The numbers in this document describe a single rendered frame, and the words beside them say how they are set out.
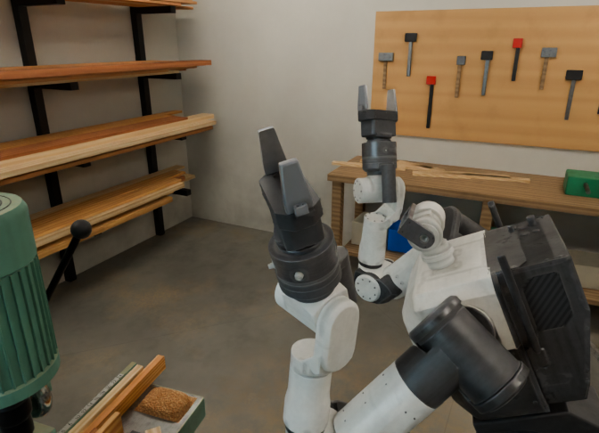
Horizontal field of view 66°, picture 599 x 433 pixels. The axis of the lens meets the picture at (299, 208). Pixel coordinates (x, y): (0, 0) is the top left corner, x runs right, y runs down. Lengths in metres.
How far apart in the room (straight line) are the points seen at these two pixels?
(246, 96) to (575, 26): 2.54
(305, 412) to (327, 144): 3.36
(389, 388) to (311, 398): 0.12
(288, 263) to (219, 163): 4.03
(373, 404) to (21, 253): 0.58
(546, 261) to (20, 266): 0.82
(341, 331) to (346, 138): 3.32
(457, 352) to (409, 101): 3.09
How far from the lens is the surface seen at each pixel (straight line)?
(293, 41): 4.02
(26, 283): 0.84
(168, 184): 3.97
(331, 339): 0.64
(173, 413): 1.23
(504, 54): 3.58
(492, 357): 0.73
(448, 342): 0.72
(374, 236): 1.22
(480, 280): 0.83
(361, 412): 0.78
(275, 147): 0.59
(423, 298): 0.85
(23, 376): 0.89
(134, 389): 1.28
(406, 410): 0.76
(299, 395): 0.74
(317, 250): 0.58
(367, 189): 1.16
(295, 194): 0.50
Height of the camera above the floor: 1.74
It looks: 20 degrees down
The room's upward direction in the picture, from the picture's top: straight up
